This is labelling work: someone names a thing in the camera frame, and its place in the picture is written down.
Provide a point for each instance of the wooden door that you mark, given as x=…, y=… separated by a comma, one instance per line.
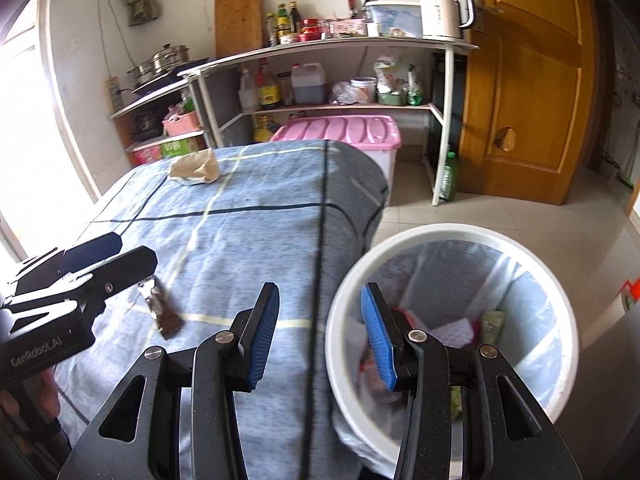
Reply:
x=530, y=85

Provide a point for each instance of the white round bin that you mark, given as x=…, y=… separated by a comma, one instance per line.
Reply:
x=450, y=232

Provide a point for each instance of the red cap sauce bottle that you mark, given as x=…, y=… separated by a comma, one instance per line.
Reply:
x=268, y=92

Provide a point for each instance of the red jar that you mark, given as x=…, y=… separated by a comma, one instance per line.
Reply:
x=310, y=30

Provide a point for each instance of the person's left hand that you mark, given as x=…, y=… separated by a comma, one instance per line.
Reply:
x=48, y=392

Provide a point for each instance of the white plastic bottle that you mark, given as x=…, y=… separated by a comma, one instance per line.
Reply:
x=248, y=95

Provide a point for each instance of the green bowl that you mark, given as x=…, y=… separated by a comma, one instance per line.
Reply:
x=391, y=99

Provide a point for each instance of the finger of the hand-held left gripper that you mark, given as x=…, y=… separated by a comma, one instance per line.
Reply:
x=92, y=252
x=125, y=270

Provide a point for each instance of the translucent plastic bin liner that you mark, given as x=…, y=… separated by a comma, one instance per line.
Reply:
x=525, y=300

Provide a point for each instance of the green cardboard box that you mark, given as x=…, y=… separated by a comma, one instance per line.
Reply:
x=177, y=147

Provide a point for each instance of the white food bag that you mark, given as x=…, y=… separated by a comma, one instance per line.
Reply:
x=391, y=75

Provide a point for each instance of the dark slim sauce bottle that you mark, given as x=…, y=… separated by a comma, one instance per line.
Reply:
x=295, y=17

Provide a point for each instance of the pink lid storage box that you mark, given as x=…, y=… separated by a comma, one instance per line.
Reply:
x=340, y=127

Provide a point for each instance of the clear lidded storage box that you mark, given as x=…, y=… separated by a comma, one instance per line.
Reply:
x=395, y=17

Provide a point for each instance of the dark yellow label sauce bottle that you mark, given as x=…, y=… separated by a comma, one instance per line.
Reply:
x=284, y=22

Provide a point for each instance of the blue checked blanket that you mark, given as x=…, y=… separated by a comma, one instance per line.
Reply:
x=250, y=240

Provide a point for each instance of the white power strip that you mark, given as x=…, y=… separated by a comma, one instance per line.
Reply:
x=115, y=94

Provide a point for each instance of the green plastic bottle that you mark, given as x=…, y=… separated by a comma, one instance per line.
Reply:
x=448, y=180

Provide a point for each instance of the white plastic tub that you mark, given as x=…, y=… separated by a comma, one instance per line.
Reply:
x=363, y=90

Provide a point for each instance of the white electric kettle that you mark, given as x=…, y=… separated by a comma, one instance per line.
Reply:
x=440, y=15

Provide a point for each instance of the pink wrapper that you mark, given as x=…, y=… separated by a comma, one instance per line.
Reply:
x=475, y=332

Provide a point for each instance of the steel steamer pot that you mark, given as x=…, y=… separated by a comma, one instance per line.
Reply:
x=167, y=57

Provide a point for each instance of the wooden cutting board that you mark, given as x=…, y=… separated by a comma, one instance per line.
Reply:
x=239, y=20

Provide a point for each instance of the brown paper bag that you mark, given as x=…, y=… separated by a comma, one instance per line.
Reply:
x=197, y=167

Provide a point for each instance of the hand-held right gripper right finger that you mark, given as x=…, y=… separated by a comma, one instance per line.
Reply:
x=380, y=345

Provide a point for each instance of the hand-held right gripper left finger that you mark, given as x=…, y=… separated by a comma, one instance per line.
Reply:
x=260, y=345

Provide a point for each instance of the crumpled clear plastic bag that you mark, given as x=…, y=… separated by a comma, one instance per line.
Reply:
x=344, y=94

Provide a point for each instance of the dark brown snack wrapper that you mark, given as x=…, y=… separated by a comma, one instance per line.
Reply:
x=165, y=310

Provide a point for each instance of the black induction cooker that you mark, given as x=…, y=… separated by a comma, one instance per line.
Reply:
x=157, y=85

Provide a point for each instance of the grey low shelf rack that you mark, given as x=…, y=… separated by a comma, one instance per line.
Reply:
x=150, y=99

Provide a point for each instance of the wooden framed window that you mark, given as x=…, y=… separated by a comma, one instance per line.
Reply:
x=65, y=110

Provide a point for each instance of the red cardboard box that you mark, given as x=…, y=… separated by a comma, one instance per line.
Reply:
x=147, y=155

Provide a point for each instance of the pink plastic basket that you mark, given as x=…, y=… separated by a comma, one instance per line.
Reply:
x=182, y=122

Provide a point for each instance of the dark liquid plastic jug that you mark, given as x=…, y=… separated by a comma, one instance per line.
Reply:
x=309, y=87

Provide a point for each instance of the white metal shelf rack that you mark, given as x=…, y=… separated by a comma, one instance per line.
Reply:
x=350, y=41

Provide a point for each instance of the green slim bottle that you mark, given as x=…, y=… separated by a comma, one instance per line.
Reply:
x=415, y=87

